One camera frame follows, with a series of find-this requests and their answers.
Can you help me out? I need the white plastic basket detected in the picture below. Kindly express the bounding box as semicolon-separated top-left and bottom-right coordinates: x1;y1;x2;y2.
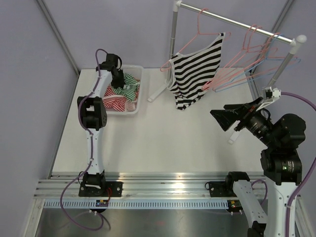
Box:
102;65;143;116

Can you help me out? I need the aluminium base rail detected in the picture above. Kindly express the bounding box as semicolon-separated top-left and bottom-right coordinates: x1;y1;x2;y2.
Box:
34;172;272;198

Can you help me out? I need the white slotted cable duct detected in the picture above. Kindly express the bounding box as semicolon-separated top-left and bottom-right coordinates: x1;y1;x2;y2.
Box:
44;199;228;209

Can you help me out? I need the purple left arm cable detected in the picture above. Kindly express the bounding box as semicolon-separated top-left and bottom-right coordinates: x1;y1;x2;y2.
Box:
60;48;106;230

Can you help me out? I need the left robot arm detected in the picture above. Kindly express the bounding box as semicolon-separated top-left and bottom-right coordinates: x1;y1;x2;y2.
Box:
77;49;124;198

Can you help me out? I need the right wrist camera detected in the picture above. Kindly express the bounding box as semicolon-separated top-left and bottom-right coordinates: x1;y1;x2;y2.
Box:
256;86;281;111

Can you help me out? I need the pink wire hanger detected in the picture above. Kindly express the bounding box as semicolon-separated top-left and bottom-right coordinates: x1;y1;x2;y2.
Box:
214;32;282;92

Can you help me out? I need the green white striped tank top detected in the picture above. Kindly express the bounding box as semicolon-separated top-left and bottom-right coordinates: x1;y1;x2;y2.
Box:
111;73;140;102

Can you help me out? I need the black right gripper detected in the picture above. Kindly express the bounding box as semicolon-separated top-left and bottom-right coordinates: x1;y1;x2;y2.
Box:
211;96;279;148

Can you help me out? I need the blue wire hanger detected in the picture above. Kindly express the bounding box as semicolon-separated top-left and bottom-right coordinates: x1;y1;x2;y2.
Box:
214;34;302;93

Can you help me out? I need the red white striped tank top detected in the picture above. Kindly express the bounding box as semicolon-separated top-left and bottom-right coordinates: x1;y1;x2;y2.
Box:
102;86;138;112

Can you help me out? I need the white clothes rack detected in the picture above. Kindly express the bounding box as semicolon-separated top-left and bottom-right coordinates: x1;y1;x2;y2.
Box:
147;0;308;144

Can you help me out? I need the black white striped tank top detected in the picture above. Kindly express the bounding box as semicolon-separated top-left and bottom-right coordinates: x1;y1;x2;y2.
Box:
167;33;226;111

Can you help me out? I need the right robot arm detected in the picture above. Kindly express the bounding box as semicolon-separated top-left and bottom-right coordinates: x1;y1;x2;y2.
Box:
205;97;309;237

